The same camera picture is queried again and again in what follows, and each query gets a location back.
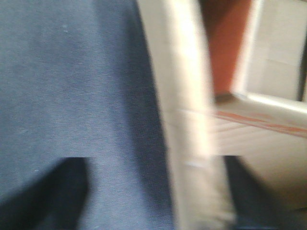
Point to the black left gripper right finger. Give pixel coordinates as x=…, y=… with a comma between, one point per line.
x=255, y=206

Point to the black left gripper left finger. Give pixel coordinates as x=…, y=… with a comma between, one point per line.
x=54, y=202

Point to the cardboard box with red print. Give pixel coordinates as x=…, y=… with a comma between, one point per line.
x=231, y=79

